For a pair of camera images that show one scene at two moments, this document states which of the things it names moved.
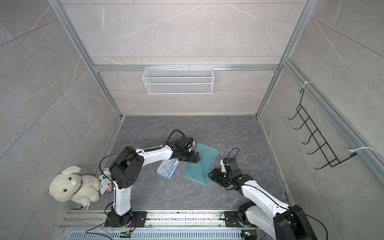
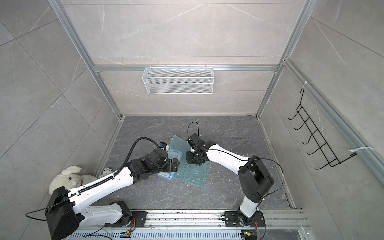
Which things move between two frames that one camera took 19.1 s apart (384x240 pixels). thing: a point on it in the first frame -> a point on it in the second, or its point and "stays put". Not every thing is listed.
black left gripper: (192, 159) -> (170, 168)
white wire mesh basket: (178, 80) stays put
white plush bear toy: (69, 185) stays put
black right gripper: (216, 176) -> (189, 159)
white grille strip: (156, 235) stays put
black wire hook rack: (330, 159) stays put
